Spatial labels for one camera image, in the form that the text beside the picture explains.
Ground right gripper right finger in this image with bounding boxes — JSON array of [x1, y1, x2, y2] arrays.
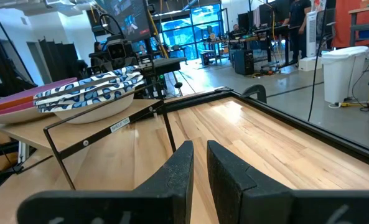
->
[[206, 139, 369, 224]]

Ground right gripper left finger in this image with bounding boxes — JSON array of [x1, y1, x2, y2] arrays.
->
[[16, 140, 195, 224]]

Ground purple plastic plate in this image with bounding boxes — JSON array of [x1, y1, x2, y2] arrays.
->
[[0, 77, 78, 108]]

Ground pink plastic plate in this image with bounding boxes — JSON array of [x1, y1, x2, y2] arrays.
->
[[0, 101, 39, 116]]

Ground wooden shelf with black legs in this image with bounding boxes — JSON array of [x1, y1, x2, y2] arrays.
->
[[0, 81, 177, 191]]

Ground dark grey desk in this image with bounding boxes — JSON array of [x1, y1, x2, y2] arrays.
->
[[152, 57, 188, 75]]

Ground large black display screen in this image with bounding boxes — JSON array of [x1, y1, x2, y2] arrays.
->
[[93, 0, 152, 43]]

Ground person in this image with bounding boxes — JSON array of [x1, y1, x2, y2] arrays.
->
[[229, 24, 243, 40], [92, 41, 104, 60], [282, 0, 312, 65]]

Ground black folding partition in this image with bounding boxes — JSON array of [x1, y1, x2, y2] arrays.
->
[[37, 37, 81, 80]]

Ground wooden table with equipment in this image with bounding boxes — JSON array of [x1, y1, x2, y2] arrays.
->
[[202, 35, 259, 63]]

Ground black computer tower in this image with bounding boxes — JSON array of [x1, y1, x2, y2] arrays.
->
[[233, 49, 255, 76]]

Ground black table clamp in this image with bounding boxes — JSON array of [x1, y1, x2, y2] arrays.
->
[[240, 83, 268, 105]]

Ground black workbench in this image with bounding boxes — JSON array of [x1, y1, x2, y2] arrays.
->
[[254, 24, 297, 68]]

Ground white low box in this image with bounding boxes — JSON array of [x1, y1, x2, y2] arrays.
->
[[297, 56, 324, 72]]

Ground white plastic bin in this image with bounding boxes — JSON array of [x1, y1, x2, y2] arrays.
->
[[320, 45, 369, 105]]

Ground white tower fan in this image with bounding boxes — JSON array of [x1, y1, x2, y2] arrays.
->
[[306, 11, 319, 59]]

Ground floral patterned cloth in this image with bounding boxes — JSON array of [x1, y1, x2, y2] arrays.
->
[[310, 0, 328, 13]]

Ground black office chair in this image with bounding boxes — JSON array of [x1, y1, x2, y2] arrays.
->
[[316, 9, 337, 47]]

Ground red curtain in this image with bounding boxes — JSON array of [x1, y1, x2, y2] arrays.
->
[[330, 0, 362, 49]]

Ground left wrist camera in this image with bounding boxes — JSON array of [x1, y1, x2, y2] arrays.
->
[[106, 39, 129, 63]]

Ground yellow hanging cable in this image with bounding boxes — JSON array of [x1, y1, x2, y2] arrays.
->
[[269, 11, 281, 63], [146, 9, 169, 60]]

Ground blue glass window wall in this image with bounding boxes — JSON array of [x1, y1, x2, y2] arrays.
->
[[159, 3, 227, 60]]

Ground yellow plug with white cord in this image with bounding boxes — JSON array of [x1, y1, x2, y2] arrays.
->
[[329, 101, 369, 110]]

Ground long black hanging cable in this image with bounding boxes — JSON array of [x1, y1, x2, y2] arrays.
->
[[307, 0, 328, 123]]

